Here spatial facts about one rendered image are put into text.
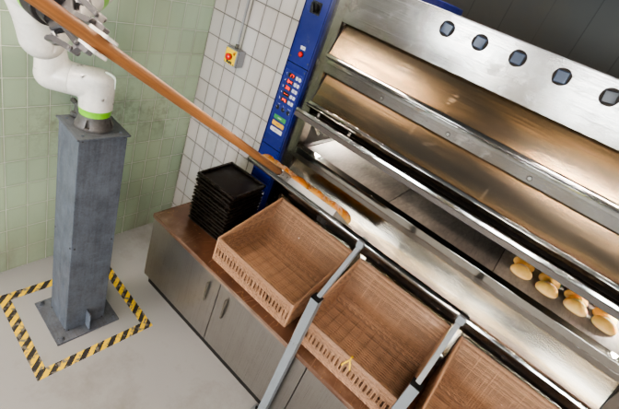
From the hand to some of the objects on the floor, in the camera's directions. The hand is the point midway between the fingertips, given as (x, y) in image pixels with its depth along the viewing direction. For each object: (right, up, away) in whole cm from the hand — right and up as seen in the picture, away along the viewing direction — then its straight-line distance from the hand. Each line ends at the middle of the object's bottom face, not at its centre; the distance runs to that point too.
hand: (98, 42), depth 81 cm
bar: (+14, -150, +136) cm, 203 cm away
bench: (+39, -154, +146) cm, 216 cm away
